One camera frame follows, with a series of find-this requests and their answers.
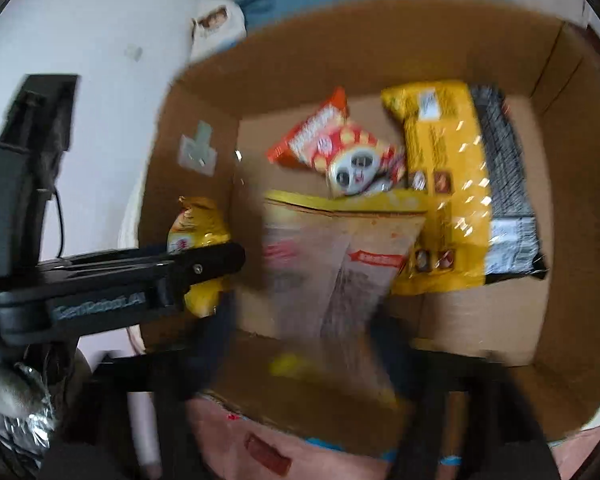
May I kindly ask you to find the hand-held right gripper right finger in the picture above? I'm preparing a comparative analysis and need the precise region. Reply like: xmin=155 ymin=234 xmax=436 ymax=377
xmin=374 ymin=310 xmax=556 ymax=480

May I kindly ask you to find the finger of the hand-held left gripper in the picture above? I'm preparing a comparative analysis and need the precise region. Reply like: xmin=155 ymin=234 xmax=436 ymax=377
xmin=165 ymin=242 xmax=247 ymax=306

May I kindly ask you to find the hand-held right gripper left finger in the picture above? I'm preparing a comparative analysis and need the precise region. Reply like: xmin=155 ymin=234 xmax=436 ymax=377
xmin=92 ymin=287 xmax=241 ymax=480

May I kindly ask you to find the small yellow snack packet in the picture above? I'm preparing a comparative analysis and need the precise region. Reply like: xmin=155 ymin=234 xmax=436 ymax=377
xmin=166 ymin=196 xmax=233 ymax=318

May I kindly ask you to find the large clear yellow-edged snack packet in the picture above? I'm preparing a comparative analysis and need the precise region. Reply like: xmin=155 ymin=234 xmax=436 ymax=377
xmin=260 ymin=189 xmax=428 ymax=406

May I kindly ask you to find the brown cardboard box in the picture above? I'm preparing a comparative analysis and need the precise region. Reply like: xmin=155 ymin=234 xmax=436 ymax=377
xmin=137 ymin=0 xmax=600 ymax=456

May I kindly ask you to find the pink blanket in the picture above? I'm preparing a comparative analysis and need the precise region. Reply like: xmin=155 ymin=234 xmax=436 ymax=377
xmin=182 ymin=392 xmax=600 ymax=480

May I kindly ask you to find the blue tape strip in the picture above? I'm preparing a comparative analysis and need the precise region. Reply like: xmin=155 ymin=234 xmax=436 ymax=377
xmin=300 ymin=436 xmax=463 ymax=466

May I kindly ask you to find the orange snack packet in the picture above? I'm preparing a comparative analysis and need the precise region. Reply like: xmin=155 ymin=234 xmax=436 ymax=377
xmin=266 ymin=86 xmax=350 ymax=170

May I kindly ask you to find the long yellow snack packet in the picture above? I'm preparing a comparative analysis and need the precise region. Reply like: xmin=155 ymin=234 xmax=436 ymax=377
xmin=381 ymin=80 xmax=493 ymax=296

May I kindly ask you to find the red panda-print snack packet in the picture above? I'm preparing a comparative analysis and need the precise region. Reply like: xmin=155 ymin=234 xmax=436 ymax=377
xmin=324 ymin=119 xmax=407 ymax=198

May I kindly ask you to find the black snack packet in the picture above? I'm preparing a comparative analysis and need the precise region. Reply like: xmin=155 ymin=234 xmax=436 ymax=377
xmin=469 ymin=84 xmax=549 ymax=282

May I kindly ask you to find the cat-print pillow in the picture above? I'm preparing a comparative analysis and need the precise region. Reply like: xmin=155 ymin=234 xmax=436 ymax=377
xmin=189 ymin=0 xmax=248 ymax=63

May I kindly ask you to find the black cable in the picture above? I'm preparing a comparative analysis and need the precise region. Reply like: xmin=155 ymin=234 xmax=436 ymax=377
xmin=39 ymin=187 xmax=66 ymax=261

